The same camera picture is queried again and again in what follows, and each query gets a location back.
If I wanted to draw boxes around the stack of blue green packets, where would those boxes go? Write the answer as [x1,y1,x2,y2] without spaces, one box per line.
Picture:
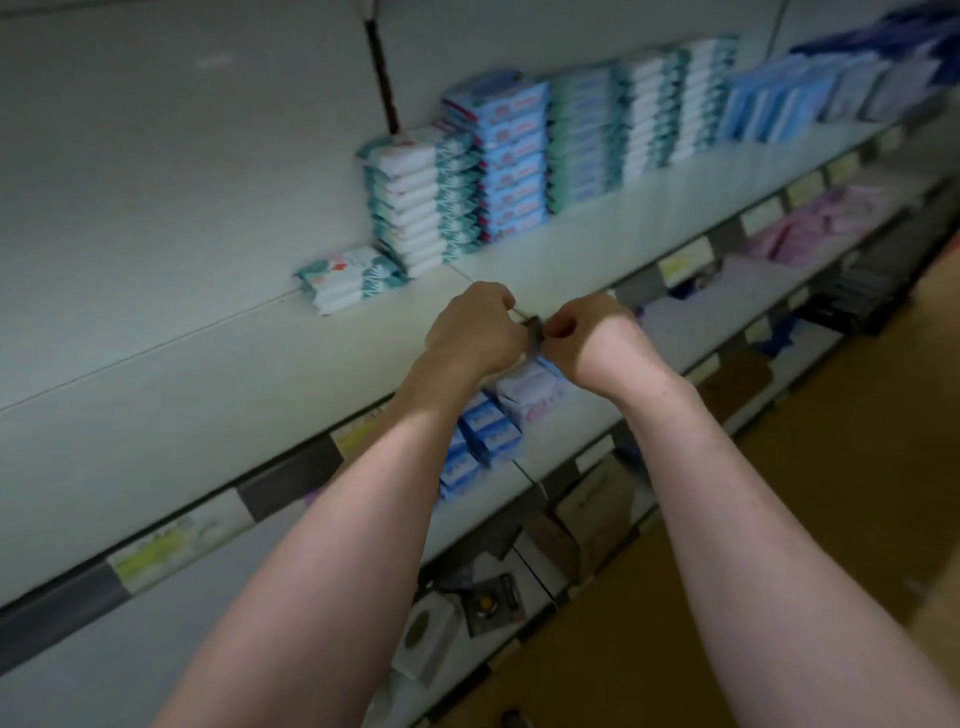
[543,61,630,213]

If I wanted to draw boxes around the row of blue white boxes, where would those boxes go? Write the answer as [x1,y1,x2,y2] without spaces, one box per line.
[717,0,960,146]

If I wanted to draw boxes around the person's left hand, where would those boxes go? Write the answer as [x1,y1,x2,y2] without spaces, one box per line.
[402,282,536,417]

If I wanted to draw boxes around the brown carton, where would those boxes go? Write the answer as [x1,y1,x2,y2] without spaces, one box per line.
[525,454,641,581]

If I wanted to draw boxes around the stack of white green packets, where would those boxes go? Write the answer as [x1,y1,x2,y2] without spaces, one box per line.
[358,124,485,281]
[615,48,690,186]
[666,36,741,165]

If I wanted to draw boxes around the person's left forearm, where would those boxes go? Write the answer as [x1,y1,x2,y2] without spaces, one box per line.
[154,382,464,728]

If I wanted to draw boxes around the person's right hand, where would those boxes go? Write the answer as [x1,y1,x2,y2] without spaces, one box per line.
[540,292,680,410]

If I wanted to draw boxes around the blue packaged goods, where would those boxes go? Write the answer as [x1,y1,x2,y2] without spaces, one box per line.
[435,357,573,501]

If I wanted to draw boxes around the person's right forearm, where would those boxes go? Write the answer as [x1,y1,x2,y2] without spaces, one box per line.
[618,372,960,728]

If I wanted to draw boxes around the metal store shelving unit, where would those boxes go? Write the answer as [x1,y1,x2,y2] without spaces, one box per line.
[0,0,960,728]

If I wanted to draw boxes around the stack of blue red packets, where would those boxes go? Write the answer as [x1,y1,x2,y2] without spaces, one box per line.
[441,69,554,243]

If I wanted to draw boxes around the beige tissue box holder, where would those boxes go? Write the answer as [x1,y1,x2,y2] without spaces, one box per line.
[393,592,468,686]

